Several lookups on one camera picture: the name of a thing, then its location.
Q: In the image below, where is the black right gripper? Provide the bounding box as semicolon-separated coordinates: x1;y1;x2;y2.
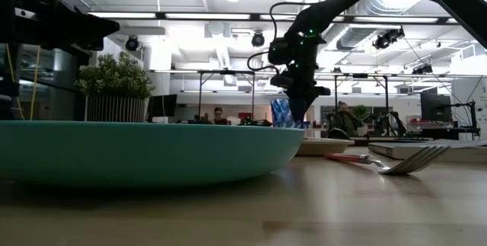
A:
267;28;332;123

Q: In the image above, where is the blue patterned plastic cup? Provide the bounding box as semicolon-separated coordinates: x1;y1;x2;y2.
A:
270;97;306;129

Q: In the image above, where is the fork with pink handle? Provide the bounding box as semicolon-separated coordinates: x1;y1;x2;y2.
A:
325;145;452;176

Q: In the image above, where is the teal plastic plate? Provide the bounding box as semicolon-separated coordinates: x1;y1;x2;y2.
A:
0;120;306;189

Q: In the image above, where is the beige plastic tray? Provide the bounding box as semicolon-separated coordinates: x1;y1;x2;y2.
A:
295;136;355;157

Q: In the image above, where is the person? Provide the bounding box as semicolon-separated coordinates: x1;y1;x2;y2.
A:
326;101;367;139
212;106;230;126

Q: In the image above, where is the black ceiling spotlight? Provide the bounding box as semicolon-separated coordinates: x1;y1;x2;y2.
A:
371;27;406;51
250;31;266;48
125;35;140;53

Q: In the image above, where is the black paperback book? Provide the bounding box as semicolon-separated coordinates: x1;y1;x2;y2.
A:
368;138;487;162

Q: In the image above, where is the black computer monitor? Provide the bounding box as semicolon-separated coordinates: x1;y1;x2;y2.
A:
419;92;453;123
148;94;179;118

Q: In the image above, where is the potted green plant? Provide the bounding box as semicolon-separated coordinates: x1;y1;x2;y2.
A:
74;50;156;123

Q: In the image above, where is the yellow extension cable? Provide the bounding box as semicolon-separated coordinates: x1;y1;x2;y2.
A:
5;43;41;121

